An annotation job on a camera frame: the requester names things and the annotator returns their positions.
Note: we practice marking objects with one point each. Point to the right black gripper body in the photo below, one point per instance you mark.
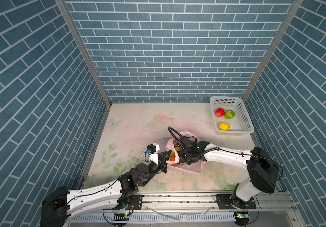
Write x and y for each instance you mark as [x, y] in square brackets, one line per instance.
[184, 157]

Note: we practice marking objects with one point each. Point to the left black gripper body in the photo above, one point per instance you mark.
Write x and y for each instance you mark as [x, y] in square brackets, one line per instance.
[150, 170]

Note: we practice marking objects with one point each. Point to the pink plastic bag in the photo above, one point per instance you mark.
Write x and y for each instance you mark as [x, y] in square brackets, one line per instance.
[183, 165]

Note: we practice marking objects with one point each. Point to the yellow lemon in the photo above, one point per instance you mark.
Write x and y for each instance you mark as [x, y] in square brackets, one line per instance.
[224, 126]

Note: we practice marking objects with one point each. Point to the red fruit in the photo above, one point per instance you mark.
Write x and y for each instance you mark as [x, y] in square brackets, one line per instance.
[220, 112]

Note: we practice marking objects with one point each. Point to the green fruit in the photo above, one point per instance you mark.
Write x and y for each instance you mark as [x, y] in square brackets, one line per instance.
[229, 114]

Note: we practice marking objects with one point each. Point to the white plastic mesh basket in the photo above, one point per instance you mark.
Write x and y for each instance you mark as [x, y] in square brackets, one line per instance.
[241, 124]

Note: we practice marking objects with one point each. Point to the orange fruit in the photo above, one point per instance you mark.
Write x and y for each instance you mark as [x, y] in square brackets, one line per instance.
[173, 160]

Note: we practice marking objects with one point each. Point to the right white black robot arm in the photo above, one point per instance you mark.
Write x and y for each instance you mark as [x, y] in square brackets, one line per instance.
[261, 169]

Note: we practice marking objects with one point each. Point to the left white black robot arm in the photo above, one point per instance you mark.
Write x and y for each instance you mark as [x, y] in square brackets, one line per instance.
[63, 205]

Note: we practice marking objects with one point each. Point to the yellow banana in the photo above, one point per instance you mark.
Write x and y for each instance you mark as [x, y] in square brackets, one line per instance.
[174, 153]

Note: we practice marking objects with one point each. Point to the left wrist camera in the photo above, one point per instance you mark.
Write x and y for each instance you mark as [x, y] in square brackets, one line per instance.
[151, 153]

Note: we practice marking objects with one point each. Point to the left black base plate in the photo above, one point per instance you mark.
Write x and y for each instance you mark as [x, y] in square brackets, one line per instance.
[134, 202]

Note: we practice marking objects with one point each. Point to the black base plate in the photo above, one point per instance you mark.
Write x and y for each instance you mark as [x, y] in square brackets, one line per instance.
[134, 202]
[229, 201]

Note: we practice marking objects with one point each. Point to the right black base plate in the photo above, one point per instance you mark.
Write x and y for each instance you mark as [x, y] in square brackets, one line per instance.
[229, 201]

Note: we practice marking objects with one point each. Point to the white slotted cable duct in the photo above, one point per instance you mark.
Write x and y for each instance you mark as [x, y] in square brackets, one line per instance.
[155, 218]

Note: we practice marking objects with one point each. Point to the aluminium mounting rail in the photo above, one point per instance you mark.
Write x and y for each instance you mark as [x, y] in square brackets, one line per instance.
[198, 201]

